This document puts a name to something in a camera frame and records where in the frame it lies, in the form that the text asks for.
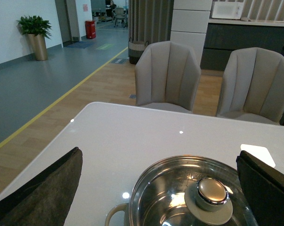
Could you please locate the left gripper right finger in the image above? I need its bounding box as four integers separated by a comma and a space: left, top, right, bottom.
236, 151, 284, 226

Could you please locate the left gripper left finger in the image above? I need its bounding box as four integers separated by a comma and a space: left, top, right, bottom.
0, 147, 83, 226

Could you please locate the glass pot lid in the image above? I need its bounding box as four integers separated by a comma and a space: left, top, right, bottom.
126, 155, 257, 226

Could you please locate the gold plant pot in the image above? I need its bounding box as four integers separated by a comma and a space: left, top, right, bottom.
27, 34, 48, 61

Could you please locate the right beige chair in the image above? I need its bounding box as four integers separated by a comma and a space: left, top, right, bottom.
216, 47, 284, 125

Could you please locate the beige chair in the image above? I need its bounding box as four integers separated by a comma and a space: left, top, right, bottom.
216, 47, 284, 125
135, 41, 201, 113

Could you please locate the left beige chair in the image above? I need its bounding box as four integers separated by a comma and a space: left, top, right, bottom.
135, 41, 201, 113

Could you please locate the blue floor mat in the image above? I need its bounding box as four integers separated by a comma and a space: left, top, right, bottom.
66, 41, 94, 48

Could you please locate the dark kitchen counter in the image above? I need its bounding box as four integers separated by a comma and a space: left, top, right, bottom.
200, 23, 284, 71

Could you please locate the green potted plant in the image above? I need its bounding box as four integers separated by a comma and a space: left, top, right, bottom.
17, 15, 52, 39

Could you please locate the woven laundry basket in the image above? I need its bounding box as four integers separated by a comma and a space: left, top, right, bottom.
128, 37, 149, 65

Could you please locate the red bin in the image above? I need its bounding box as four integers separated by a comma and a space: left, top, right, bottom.
85, 20, 96, 39

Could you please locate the white microwave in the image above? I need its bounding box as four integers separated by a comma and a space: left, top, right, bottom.
211, 1, 244, 19

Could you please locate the white pillar cabinet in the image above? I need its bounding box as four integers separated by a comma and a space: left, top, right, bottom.
170, 0, 212, 63

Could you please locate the office chair far away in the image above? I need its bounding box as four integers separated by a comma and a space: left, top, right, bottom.
114, 8, 126, 27

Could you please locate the grey curtain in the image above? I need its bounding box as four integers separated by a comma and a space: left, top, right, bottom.
129, 0, 174, 44

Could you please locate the steel pot with beige handle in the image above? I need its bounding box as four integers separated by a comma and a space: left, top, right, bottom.
105, 203, 130, 226

